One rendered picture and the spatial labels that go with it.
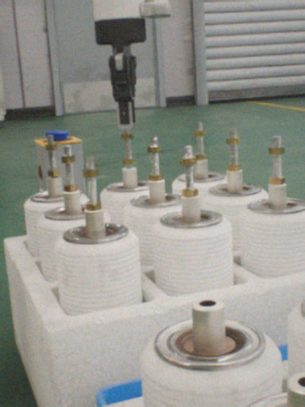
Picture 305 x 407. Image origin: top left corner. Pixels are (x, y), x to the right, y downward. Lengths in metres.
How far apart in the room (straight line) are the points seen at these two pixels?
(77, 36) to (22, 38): 0.47
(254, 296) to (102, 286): 0.17
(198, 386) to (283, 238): 0.39
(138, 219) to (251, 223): 0.15
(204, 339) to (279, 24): 5.73
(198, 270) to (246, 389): 0.33
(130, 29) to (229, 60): 5.02
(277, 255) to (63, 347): 0.28
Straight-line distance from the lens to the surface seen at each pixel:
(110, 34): 0.92
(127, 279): 0.70
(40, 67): 5.70
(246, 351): 0.43
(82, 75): 5.71
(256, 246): 0.78
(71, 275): 0.70
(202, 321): 0.42
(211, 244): 0.72
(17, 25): 5.70
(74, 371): 0.69
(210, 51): 5.87
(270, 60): 6.06
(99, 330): 0.67
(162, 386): 0.42
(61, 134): 1.09
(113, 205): 0.94
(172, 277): 0.74
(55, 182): 0.93
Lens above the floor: 0.44
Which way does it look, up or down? 13 degrees down
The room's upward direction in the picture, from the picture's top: 4 degrees counter-clockwise
